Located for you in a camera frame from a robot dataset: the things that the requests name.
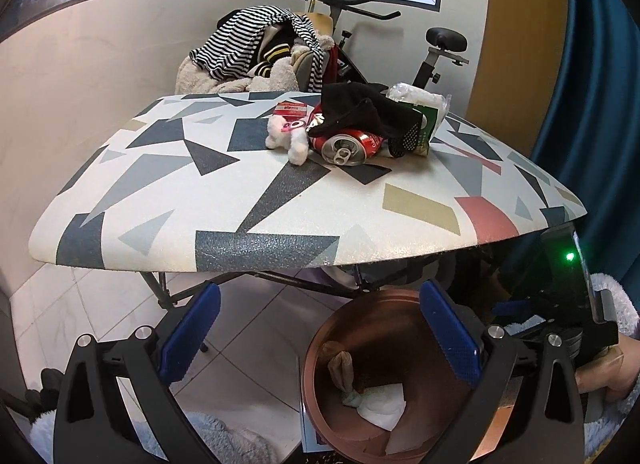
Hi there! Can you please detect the white plush toy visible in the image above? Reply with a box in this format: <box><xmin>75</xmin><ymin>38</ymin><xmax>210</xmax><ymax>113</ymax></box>
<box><xmin>265</xmin><ymin>114</ymin><xmax>309</xmax><ymax>166</ymax></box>

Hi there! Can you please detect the crushed red soda can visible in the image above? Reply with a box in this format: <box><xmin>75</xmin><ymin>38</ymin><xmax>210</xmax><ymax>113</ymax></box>
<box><xmin>310</xmin><ymin>129</ymin><xmax>383</xmax><ymax>166</ymax></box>

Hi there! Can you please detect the red cigarette pack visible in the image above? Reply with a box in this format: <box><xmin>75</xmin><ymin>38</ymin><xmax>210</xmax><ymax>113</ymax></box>
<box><xmin>272</xmin><ymin>102</ymin><xmax>314</xmax><ymax>133</ymax></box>

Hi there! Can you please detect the black glove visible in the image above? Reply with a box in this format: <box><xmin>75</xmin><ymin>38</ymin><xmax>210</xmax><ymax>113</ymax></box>
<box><xmin>307</xmin><ymin>82</ymin><xmax>423</xmax><ymax>158</ymax></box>

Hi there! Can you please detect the green snack package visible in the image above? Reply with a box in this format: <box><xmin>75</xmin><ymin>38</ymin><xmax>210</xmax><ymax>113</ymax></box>
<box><xmin>401</xmin><ymin>102</ymin><xmax>440</xmax><ymax>157</ymax></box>

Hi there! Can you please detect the brown round trash bin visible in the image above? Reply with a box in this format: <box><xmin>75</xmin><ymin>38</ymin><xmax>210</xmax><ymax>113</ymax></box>
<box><xmin>300</xmin><ymin>290</ymin><xmax>488</xmax><ymax>463</ymax></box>

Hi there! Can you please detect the right hand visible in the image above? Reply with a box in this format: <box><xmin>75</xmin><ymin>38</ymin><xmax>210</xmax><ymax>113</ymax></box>
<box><xmin>575</xmin><ymin>334</ymin><xmax>640</xmax><ymax>402</ymax></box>

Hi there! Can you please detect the white crumpled tissue in bin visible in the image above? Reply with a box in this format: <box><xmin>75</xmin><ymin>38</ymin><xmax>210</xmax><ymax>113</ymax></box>
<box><xmin>342</xmin><ymin>384</ymin><xmax>407</xmax><ymax>432</ymax></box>

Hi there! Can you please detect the fluffy grey right sleeve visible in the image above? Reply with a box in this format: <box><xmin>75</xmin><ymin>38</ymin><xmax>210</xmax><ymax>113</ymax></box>
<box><xmin>576</xmin><ymin>273</ymin><xmax>639</xmax><ymax>463</ymax></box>

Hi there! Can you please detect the geometric patterned ironing board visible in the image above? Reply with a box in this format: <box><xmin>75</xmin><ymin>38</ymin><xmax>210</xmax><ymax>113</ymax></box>
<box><xmin>28</xmin><ymin>92</ymin><xmax>586</xmax><ymax>273</ymax></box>

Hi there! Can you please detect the teal curtain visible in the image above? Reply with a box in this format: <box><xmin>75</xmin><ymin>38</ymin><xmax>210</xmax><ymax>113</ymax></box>
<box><xmin>533</xmin><ymin>0</ymin><xmax>639</xmax><ymax>294</ymax></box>

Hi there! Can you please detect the white plastic bag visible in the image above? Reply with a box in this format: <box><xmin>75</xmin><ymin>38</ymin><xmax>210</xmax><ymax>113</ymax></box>
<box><xmin>386</xmin><ymin>82</ymin><xmax>451</xmax><ymax>127</ymax></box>

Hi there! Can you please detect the cream fleece clothing pile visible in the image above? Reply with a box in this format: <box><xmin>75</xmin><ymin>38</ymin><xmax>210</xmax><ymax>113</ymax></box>
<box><xmin>175</xmin><ymin>45</ymin><xmax>314</xmax><ymax>95</ymax></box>

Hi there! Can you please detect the black exercise bike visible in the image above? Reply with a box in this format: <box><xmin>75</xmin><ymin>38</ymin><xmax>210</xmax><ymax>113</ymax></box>
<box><xmin>294</xmin><ymin>0</ymin><xmax>471</xmax><ymax>93</ymax></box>

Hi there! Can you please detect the striped black white garment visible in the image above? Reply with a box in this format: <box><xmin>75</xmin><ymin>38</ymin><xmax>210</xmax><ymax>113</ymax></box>
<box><xmin>189</xmin><ymin>5</ymin><xmax>324</xmax><ymax>92</ymax></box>

